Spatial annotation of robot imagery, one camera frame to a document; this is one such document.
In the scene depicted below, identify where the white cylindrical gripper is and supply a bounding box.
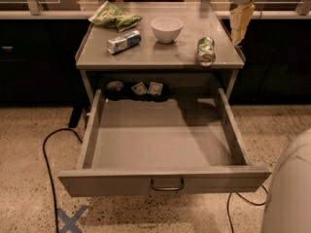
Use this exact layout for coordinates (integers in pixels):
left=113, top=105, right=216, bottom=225
left=229, top=0, right=256, bottom=46

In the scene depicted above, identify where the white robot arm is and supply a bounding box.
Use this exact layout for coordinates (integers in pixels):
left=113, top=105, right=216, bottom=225
left=228, top=0, right=311, bottom=233

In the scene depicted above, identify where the blue silver soda can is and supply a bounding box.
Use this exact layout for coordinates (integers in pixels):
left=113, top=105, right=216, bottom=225
left=106, top=30, right=141, bottom=54

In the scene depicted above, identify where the grey open top drawer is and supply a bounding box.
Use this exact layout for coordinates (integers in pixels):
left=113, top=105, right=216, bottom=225
left=57, top=92, right=271, bottom=197

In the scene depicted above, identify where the grey cabinet table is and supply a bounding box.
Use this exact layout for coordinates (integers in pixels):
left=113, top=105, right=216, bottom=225
left=76, top=2, right=245, bottom=121

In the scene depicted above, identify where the white bowl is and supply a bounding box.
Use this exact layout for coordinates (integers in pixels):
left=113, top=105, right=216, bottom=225
left=151, top=17, right=184, bottom=44

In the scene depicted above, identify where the white label tag right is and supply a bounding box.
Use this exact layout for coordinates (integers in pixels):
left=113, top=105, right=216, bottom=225
left=149, top=82, right=163, bottom=95

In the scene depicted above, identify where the white label tag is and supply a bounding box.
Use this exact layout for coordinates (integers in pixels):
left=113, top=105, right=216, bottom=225
left=149, top=82, right=163, bottom=95
left=131, top=83, right=148, bottom=96

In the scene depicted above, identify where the white label tag left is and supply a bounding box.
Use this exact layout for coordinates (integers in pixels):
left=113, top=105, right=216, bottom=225
left=131, top=83, right=148, bottom=96

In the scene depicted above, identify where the green chip bag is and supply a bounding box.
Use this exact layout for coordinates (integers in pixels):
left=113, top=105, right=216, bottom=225
left=88, top=1, right=142, bottom=32

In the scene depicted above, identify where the blue tape cross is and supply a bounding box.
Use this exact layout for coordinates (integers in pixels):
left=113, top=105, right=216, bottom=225
left=57, top=205, right=88, bottom=233

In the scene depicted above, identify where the black metal drawer handle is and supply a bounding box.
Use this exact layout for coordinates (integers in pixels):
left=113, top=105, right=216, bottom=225
left=150, top=179, right=185, bottom=192

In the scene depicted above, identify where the black floor cable left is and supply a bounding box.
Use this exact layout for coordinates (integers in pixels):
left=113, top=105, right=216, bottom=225
left=42, top=127, right=84, bottom=233

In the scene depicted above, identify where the black floor cable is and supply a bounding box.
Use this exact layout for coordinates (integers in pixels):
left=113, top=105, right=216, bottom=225
left=226, top=184, right=269, bottom=233
left=42, top=127, right=84, bottom=233

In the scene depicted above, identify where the black floor cable right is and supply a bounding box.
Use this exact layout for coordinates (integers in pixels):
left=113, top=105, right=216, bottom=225
left=226, top=184, right=269, bottom=233

